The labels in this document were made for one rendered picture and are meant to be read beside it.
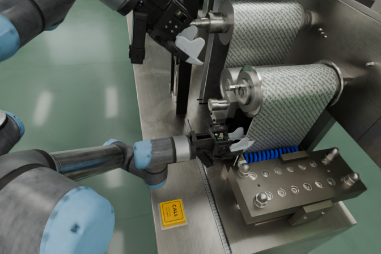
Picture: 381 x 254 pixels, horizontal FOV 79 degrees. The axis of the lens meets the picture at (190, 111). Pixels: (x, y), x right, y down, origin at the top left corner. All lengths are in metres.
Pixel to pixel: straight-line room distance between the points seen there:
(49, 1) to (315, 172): 0.82
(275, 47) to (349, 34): 0.21
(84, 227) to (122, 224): 1.43
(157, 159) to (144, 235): 1.14
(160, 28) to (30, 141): 2.00
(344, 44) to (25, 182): 0.85
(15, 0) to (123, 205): 1.56
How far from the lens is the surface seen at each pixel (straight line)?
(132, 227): 1.75
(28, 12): 0.43
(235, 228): 0.82
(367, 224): 2.28
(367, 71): 0.82
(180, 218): 0.78
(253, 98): 0.62
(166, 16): 0.46
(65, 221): 0.35
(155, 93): 1.15
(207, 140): 0.64
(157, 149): 0.62
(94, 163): 0.61
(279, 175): 0.80
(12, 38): 0.40
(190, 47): 0.51
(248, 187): 0.74
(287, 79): 0.67
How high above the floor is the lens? 1.65
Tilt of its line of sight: 45 degrees down
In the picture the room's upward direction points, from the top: 7 degrees clockwise
